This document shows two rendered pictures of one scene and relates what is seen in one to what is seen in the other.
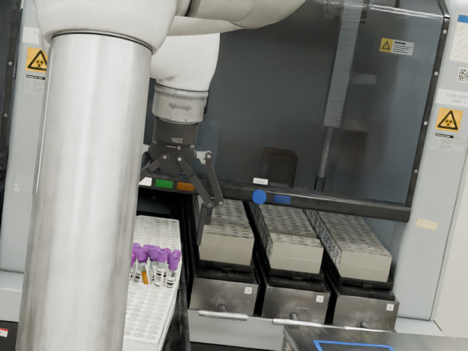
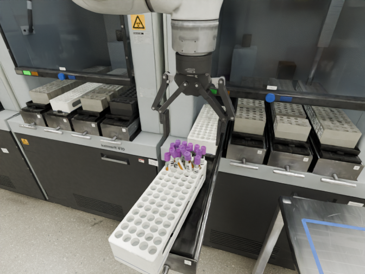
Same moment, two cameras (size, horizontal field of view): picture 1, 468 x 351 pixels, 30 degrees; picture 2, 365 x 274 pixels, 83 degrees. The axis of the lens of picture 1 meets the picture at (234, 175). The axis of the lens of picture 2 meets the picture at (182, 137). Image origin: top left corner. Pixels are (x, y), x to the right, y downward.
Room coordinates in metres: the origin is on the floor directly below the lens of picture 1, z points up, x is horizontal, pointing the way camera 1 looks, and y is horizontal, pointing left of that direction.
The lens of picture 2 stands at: (1.05, -0.04, 1.25)
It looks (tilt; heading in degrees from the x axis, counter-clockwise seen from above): 33 degrees down; 23
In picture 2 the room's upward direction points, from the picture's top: straight up
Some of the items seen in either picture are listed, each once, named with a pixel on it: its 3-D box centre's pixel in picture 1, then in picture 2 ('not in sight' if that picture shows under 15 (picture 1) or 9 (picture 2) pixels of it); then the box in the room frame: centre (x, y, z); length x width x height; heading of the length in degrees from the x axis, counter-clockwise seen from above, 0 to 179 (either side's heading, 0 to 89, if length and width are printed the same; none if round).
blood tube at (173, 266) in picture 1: (169, 287); (196, 173); (1.43, 0.08, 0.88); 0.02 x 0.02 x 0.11
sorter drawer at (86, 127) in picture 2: not in sight; (121, 99); (1.95, 0.72, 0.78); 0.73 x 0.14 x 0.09; 7
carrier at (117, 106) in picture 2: not in sight; (121, 108); (1.73, 0.54, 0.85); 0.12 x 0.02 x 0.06; 97
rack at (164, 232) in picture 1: (154, 251); (208, 126); (1.75, 0.14, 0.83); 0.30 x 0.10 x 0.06; 7
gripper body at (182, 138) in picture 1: (173, 145); (193, 74); (1.47, 0.11, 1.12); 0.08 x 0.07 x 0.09; 97
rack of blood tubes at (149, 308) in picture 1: (136, 319); (168, 201); (1.34, 0.12, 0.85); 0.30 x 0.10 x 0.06; 179
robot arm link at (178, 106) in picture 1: (179, 104); (194, 36); (1.47, 0.11, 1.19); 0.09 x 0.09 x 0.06
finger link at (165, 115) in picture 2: not in sight; (166, 123); (1.47, 0.18, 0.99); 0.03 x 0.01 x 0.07; 7
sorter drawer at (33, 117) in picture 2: not in sight; (77, 94); (1.91, 1.02, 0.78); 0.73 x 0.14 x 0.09; 7
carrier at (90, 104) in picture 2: not in sight; (93, 104); (1.71, 0.69, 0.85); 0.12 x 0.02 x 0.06; 97
